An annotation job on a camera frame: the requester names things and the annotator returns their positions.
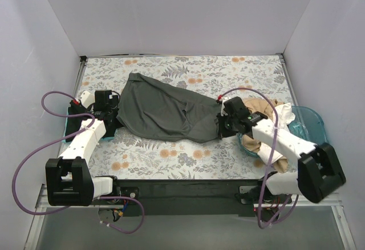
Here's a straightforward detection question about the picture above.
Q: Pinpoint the floral patterned table mat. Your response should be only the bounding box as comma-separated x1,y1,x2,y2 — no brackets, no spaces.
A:
79,55,295,179

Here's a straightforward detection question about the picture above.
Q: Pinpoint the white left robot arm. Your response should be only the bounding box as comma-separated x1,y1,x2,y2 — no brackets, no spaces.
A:
45,90,121,206

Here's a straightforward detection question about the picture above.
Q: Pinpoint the folded black t shirt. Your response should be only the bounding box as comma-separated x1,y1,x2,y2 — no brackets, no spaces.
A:
65,101,117,139

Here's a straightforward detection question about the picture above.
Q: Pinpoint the teal plastic basket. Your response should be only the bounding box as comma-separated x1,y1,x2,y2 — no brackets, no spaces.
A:
237,105,329,158

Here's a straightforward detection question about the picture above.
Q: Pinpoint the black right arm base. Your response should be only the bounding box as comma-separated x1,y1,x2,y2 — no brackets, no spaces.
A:
235,186,288,212

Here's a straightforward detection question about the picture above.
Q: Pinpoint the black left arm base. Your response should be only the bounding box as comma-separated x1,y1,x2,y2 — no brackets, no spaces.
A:
107,186,140,205

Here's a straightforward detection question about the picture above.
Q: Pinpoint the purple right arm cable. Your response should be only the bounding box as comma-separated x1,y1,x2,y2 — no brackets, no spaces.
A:
219,87,299,230

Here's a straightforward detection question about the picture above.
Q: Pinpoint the grey t shirt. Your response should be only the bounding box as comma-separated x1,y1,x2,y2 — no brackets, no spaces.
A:
117,73,221,143

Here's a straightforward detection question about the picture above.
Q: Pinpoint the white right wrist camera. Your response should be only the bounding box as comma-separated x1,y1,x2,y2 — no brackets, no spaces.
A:
216,95,231,104

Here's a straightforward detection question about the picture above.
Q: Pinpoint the beige t shirt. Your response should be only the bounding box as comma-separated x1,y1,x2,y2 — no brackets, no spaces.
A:
243,98,286,166

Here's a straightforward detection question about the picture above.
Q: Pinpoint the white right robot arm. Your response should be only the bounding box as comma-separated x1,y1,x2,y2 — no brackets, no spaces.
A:
217,97,346,203

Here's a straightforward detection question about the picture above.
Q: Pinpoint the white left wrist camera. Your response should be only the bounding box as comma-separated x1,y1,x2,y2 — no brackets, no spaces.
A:
75,91,95,108

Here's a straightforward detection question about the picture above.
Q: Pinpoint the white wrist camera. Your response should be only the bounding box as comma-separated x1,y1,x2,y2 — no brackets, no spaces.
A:
75,91,95,108
216,95,231,104

